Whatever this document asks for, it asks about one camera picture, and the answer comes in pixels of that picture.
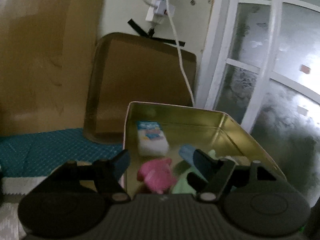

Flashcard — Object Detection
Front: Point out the light green soft cloth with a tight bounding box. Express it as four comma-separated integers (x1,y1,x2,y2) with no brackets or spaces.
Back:
171,149,241,196

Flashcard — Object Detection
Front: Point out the white power cable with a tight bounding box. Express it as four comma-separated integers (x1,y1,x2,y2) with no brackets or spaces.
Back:
164,0,196,107

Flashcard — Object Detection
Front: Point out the pink soft item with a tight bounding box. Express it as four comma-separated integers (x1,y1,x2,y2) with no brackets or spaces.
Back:
137,158,177,194

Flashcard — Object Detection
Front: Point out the pink gold metal tin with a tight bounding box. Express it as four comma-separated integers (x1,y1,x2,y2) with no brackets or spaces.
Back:
123,102,286,197

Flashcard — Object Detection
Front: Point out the teal patterned cushion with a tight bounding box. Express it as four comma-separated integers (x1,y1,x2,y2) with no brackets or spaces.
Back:
1,128,123,177

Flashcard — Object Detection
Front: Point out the white power adapter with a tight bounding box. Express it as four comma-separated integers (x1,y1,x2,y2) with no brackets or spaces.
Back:
145,0,167,28

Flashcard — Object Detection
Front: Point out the large brown cardboard panel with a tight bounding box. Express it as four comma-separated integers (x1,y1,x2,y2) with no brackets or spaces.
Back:
1,0,103,136

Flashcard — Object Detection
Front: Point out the white blue tissue pack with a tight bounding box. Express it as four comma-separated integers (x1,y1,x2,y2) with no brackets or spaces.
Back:
137,121,169,157

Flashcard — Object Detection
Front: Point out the blue plastic pouch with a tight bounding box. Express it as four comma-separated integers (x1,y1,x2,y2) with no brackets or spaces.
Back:
178,145,205,179

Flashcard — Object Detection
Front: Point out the white patterned table cloth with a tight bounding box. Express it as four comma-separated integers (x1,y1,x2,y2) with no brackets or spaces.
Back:
1,177,47,239

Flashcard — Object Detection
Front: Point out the brown tray leaning on wall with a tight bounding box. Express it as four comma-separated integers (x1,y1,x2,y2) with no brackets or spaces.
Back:
83,33,197,144

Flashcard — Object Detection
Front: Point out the white framed glass door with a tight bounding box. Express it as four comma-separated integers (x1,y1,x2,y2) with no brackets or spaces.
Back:
196,0,319,205

